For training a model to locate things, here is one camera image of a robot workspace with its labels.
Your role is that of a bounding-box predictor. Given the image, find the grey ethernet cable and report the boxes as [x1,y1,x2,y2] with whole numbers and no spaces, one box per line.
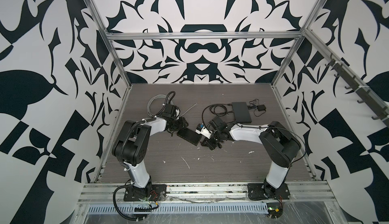
[147,94,198,118]

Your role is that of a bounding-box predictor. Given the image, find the black cable with barrel plug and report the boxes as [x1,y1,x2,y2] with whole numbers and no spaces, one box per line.
[202,103,235,127]

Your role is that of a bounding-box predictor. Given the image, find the black network switch box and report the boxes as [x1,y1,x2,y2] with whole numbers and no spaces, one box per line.
[232,102,252,124]

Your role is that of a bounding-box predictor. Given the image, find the black wall power adapter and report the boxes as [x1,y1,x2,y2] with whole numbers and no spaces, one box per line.
[248,98,266,117]

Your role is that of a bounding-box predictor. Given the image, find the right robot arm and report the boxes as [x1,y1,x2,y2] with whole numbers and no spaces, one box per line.
[195,116,301,201]

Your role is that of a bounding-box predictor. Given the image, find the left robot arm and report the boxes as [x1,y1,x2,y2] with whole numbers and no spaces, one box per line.
[112,91,188,222]

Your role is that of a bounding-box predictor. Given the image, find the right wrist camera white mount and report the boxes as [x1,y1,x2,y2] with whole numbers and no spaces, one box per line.
[195,124,212,139]

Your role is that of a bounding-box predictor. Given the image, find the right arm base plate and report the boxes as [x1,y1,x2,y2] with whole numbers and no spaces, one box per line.
[247,183,290,201]

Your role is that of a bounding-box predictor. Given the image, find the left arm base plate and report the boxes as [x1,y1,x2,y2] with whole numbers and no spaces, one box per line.
[124,184,167,202]

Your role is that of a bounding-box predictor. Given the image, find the white slotted cable duct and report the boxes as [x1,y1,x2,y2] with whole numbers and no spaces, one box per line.
[88,202,268,214]

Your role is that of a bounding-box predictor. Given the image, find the front aluminium rail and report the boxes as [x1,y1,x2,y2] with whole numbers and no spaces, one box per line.
[77,181,336,204]

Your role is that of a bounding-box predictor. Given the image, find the aluminium frame crossbar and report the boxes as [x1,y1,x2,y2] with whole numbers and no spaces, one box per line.
[106,31,301,41]

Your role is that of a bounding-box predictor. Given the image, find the wall hook rack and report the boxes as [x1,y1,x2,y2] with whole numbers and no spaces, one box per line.
[325,53,389,128]

